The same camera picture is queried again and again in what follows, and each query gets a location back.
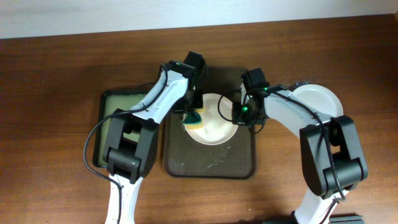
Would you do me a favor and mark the yellow green sponge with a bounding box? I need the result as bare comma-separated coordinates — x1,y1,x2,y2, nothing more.
182,108,205,130

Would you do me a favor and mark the pink plate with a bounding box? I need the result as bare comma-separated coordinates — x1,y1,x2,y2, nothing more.
183,93,238,146

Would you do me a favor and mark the pale green plate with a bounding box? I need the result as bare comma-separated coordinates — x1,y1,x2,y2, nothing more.
293,84,343,117

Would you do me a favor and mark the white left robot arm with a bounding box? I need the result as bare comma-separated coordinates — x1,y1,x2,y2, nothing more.
102,58,206,223

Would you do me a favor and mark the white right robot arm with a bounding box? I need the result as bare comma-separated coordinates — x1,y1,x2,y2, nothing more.
232,84,368,224

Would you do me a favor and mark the dark brown serving tray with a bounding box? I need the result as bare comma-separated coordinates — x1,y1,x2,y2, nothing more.
162,67,256,179

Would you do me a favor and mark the green soapy water tray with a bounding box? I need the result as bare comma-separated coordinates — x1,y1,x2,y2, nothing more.
93,90,147,168

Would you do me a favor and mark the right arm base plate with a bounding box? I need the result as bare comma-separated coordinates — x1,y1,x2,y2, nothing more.
262,215,364,224

